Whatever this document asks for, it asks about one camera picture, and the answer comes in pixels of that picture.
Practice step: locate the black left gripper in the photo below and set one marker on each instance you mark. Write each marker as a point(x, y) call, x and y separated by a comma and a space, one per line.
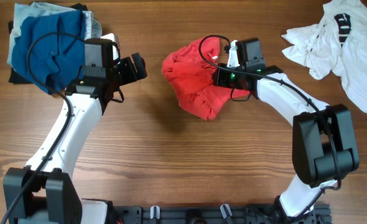
point(130, 76)

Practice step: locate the red t-shirt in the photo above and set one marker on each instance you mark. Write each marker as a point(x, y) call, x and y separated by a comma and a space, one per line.
point(190, 77)

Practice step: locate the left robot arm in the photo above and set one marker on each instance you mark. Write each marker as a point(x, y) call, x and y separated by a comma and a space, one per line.
point(42, 191)

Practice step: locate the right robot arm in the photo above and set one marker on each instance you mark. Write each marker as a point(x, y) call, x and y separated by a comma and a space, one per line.
point(324, 147)

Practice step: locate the light grey folded garment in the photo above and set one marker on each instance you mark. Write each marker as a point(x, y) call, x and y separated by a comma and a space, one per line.
point(21, 12)

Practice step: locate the blue button shirt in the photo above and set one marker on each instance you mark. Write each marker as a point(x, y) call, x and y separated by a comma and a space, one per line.
point(55, 59)

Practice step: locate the white t-shirt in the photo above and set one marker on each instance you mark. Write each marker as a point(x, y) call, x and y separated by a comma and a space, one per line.
point(338, 44)

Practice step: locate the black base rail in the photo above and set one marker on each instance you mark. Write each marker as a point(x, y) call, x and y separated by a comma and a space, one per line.
point(250, 214)

